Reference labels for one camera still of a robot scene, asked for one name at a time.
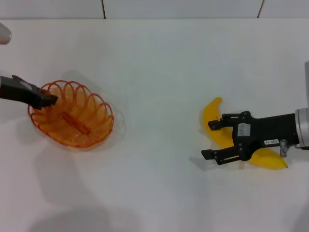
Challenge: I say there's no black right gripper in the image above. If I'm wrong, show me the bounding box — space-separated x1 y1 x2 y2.
201 111 297 166

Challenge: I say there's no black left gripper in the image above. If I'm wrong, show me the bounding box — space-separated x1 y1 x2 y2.
0 74 59 110

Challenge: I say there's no yellow toy banana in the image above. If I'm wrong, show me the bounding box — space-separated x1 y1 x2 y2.
202 96 289 171

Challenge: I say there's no orange plastic woven basket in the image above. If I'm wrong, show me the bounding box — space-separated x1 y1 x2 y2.
27 80 115 149

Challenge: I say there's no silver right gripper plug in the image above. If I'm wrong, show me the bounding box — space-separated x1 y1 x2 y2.
279 139 289 158

